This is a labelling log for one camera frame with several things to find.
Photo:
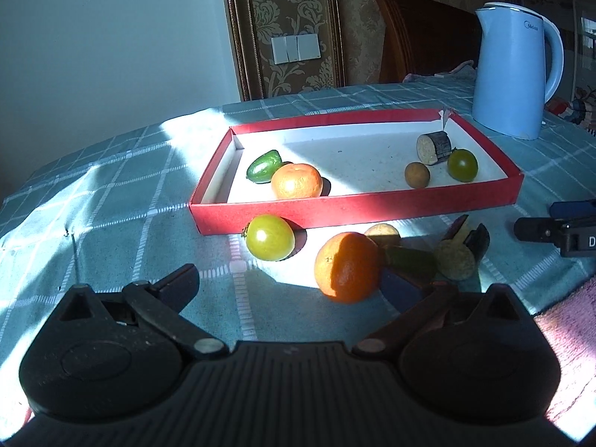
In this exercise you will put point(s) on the brown wall moulding frame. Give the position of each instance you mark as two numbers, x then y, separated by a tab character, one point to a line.
235	32

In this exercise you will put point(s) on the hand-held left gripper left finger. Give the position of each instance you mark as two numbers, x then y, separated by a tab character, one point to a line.
181	281

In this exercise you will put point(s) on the small green fruit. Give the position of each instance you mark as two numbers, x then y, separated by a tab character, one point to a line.
263	167

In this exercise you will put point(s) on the white light switch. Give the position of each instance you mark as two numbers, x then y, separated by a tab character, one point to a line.
295	49

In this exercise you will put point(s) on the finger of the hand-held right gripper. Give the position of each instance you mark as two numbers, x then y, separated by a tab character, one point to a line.
538	229
575	208

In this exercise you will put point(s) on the brown wooden chair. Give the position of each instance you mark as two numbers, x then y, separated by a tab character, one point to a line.
428	32

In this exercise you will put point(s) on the green cucumber piece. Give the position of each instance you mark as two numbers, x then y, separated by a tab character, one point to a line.
412	263

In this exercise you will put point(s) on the colourful striped blanket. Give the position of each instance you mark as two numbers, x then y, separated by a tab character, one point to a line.
575	109

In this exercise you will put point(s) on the pink towel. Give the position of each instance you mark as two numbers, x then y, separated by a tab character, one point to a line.
568	335

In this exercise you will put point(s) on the dark sugarcane piece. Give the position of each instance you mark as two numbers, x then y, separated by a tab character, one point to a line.
454	260
433	148

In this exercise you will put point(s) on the light blue electric kettle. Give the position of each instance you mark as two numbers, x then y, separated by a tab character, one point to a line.
510	70

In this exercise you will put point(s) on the pink cloth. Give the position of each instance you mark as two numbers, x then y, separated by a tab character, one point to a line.
442	72

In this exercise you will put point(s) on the green tomato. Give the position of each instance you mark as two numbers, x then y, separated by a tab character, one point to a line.
462	165

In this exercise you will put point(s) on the red cardboard box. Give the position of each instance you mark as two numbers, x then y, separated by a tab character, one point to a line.
354	209

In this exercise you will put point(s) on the teal checked tablecloth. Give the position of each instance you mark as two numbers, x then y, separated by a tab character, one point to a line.
139	223

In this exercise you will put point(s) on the orange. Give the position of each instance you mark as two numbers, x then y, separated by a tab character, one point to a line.
347	267
297	180

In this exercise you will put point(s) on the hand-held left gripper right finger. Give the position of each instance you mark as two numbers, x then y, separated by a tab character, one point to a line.
403	291

